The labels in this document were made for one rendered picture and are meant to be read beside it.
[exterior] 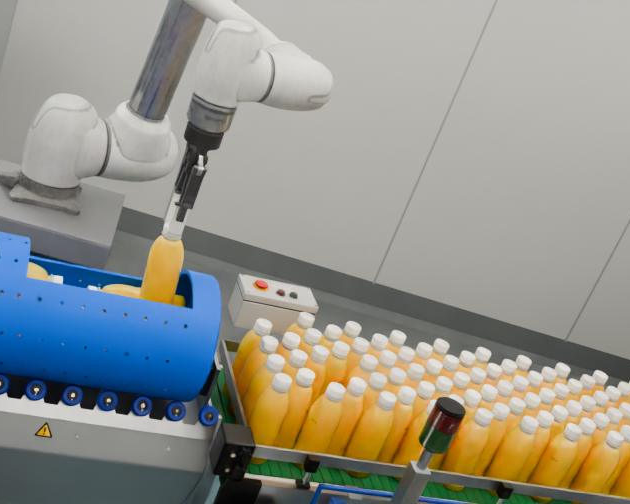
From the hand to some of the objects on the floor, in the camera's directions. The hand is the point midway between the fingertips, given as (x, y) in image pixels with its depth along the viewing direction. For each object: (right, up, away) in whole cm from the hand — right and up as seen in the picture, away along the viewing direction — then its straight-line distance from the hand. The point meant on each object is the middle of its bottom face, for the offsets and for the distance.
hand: (177, 215), depth 201 cm
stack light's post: (+12, -146, +43) cm, 153 cm away
